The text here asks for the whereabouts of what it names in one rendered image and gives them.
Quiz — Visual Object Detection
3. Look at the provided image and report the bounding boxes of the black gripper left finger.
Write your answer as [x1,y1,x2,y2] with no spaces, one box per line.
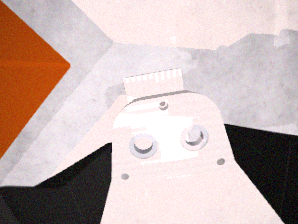
[0,142,112,224]

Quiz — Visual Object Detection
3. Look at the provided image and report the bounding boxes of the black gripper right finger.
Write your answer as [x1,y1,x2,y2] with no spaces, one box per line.
[224,124,298,224]

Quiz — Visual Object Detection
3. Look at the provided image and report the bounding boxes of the white plate with two round holes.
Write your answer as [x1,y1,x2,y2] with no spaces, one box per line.
[111,90,236,186]

